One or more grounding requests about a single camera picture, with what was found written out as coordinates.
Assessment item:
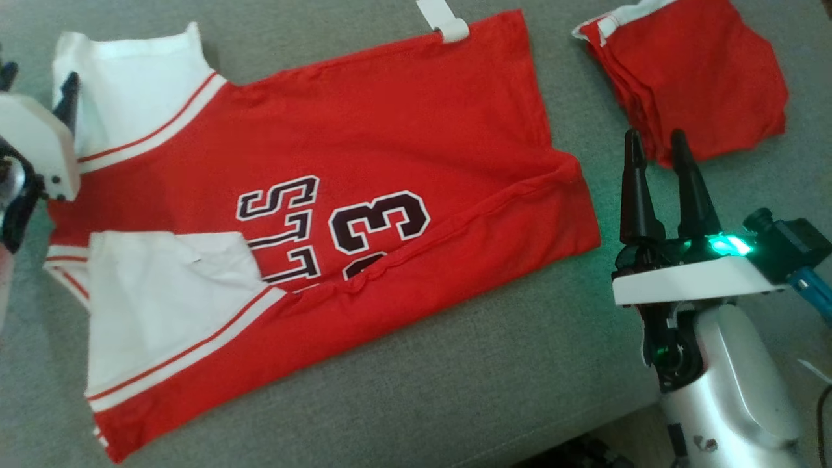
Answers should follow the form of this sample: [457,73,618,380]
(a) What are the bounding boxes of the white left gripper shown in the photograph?
[0,62,81,255]

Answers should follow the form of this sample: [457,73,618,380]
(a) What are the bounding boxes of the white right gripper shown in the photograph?
[611,128,787,395]

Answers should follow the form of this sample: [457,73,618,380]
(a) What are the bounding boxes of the red shorts with white trim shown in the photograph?
[572,0,791,169]

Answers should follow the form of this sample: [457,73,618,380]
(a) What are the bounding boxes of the red basketball jersey white sleeves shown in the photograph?
[42,0,603,464]

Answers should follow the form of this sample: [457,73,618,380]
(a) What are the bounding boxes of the blue right cable connector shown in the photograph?
[785,266,832,326]

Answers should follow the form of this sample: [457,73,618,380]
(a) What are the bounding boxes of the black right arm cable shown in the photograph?
[815,383,832,468]

